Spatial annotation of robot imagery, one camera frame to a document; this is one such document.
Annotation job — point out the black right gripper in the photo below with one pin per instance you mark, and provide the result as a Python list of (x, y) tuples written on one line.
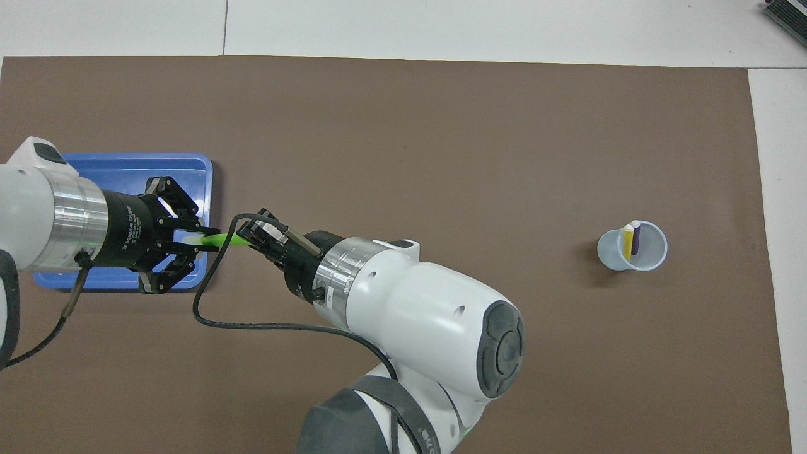
[(309, 268)]

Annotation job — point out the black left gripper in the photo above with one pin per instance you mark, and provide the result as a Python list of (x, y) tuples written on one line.
[(129, 230)]

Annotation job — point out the green marker pen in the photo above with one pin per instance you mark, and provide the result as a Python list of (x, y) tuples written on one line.
[(217, 239)]

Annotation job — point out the yellow marker pen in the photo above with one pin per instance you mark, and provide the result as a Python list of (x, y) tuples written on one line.
[(628, 243)]

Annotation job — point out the purple marker pen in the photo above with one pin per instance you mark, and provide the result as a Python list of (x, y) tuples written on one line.
[(636, 238)]

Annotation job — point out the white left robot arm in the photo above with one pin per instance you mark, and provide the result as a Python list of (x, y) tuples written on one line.
[(31, 214)]

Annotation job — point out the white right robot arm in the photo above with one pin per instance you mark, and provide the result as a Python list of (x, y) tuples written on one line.
[(416, 321)]

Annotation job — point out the blue plastic tray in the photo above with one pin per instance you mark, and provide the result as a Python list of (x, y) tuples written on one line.
[(113, 173)]

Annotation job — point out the brown table mat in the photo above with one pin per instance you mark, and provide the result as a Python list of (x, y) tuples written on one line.
[(504, 126)]

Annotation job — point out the translucent plastic cup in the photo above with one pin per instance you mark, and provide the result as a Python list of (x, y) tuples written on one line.
[(652, 252)]

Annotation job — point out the grey laptop corner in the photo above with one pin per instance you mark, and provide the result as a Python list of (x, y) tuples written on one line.
[(791, 16)]

